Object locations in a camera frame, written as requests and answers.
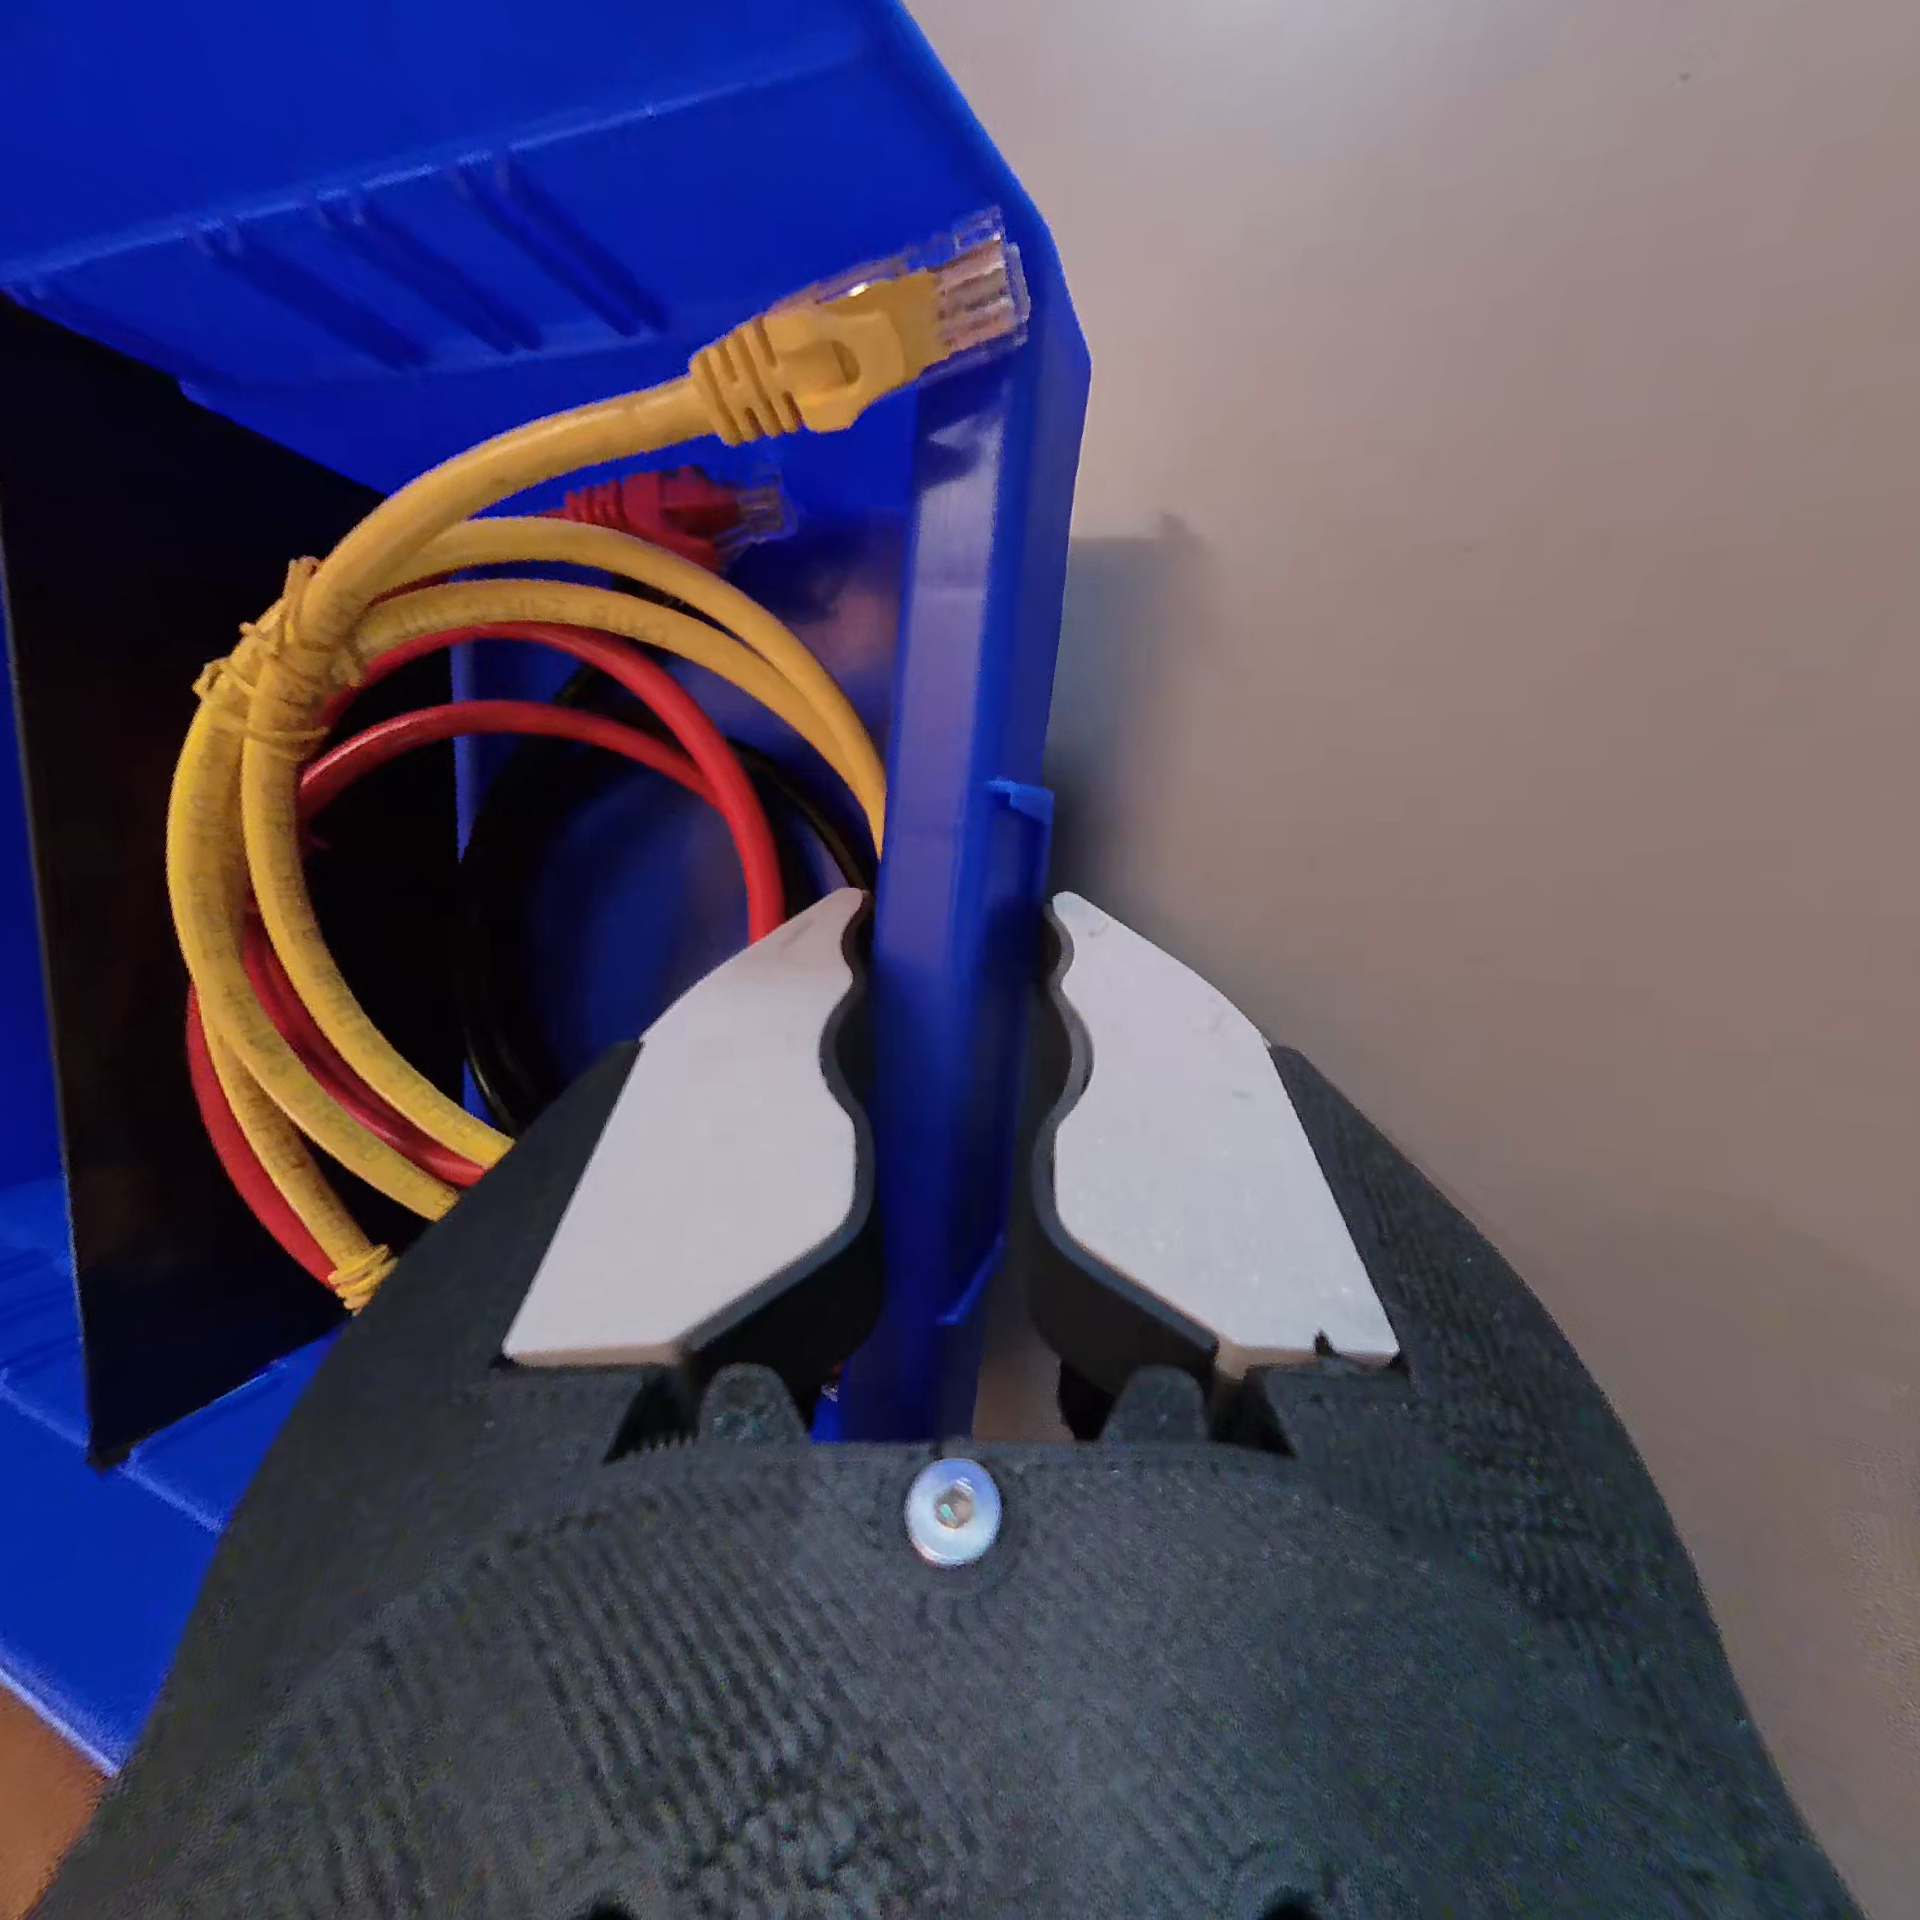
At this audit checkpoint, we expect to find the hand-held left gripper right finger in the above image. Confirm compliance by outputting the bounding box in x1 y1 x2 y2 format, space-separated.
1025 891 1409 1403

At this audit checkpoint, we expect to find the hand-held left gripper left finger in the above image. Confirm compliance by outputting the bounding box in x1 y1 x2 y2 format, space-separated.
498 887 885 1397

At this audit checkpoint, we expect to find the blue plastic bin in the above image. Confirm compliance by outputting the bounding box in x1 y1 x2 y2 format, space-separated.
0 0 1095 1777

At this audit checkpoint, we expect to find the red ethernet cable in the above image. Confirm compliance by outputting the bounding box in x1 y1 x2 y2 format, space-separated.
183 464 794 1289

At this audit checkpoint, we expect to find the yellow ethernet cable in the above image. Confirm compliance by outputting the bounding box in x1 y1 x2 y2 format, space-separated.
164 211 1037 1315

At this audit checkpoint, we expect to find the black bin divider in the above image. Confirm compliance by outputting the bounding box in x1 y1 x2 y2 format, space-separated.
0 292 466 1471

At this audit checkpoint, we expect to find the black ethernet cable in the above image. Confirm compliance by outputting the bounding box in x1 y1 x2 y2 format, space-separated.
456 667 885 1144

